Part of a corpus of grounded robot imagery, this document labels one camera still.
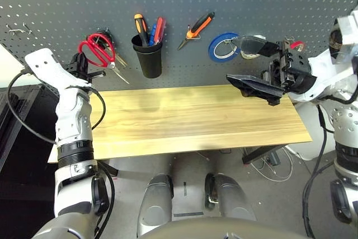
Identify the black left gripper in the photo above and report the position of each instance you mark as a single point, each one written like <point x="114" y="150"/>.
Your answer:
<point x="79" y="75"/>

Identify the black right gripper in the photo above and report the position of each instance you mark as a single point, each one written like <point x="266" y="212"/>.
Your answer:
<point x="293" y="71"/>

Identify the red tape roll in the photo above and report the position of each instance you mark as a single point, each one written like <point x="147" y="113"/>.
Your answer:
<point x="297" y="45"/>

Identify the orange black pliers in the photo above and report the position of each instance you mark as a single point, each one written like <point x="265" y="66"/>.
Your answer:
<point x="201" y="25"/>

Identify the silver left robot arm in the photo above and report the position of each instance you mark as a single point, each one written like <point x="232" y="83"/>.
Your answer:
<point x="72" y="116"/>

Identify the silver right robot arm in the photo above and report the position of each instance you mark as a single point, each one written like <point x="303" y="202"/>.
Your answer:
<point x="346" y="127"/>

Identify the metal pegboard hook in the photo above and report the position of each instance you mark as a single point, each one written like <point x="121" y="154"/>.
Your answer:
<point x="288" y="39"/>

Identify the white tape roll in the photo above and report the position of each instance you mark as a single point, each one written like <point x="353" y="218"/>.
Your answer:
<point x="247" y="56"/>

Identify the blue tape roll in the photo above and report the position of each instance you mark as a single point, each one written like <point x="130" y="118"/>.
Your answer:
<point x="212" y="54"/>

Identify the black plastic cup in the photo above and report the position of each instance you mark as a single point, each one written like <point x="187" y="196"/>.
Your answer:
<point x="151" y="62"/>

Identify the orange black screwdriver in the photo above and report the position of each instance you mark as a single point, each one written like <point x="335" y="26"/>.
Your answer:
<point x="141" y="29"/>

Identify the dark power adapter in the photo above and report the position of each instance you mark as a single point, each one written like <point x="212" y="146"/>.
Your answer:
<point x="272" y="158"/>

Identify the clear plastic bin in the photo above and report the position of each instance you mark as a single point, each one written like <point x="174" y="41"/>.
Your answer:
<point x="348" y="26"/>

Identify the black cabinet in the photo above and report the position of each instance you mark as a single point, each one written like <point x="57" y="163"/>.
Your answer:
<point x="16" y="152"/>

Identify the silver right robot leg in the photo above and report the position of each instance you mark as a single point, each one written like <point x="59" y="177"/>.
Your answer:
<point x="232" y="199"/>

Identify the silver robot leg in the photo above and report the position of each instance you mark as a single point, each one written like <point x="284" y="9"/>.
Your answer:
<point x="153" y="208"/>
<point x="232" y="199"/>

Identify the silver left robot leg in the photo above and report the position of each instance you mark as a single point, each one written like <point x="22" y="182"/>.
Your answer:
<point x="153" y="208"/>

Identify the grey robot torso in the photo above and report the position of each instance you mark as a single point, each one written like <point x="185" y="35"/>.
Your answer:
<point x="195" y="230"/>

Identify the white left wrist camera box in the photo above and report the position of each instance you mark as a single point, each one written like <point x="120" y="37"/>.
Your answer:
<point x="47" y="65"/>

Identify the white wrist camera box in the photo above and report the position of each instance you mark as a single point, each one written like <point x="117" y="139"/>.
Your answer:
<point x="324" y="68"/>
<point x="47" y="65"/>

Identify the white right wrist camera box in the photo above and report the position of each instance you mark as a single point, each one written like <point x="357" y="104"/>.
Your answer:
<point x="324" y="68"/>

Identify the black table leg bracket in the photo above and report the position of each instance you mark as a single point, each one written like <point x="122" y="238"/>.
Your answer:
<point x="111" y="169"/>
<point x="260" y="153"/>

